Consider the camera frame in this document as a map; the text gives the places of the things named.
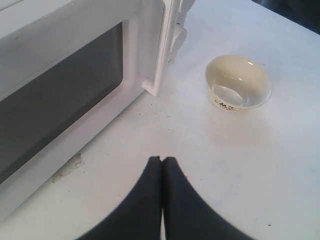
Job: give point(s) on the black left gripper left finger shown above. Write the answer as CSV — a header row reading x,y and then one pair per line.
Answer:
x,y
139,215

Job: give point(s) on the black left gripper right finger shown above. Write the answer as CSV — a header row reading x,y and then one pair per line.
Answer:
x,y
186,215

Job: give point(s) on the white microwave door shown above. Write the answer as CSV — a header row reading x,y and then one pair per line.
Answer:
x,y
67,69

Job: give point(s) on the white microwave oven body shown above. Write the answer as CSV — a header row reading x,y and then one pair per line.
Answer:
x,y
20,20

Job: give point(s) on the lower white control knob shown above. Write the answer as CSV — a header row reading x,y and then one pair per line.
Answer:
x,y
179,37

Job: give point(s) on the white control knob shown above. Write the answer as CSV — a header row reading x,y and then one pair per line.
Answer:
x,y
186,5
179,37

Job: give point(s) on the cream ceramic bowl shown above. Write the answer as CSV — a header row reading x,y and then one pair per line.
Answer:
x,y
236,83

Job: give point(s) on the upper white control knob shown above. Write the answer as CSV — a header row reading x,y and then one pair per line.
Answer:
x,y
186,5

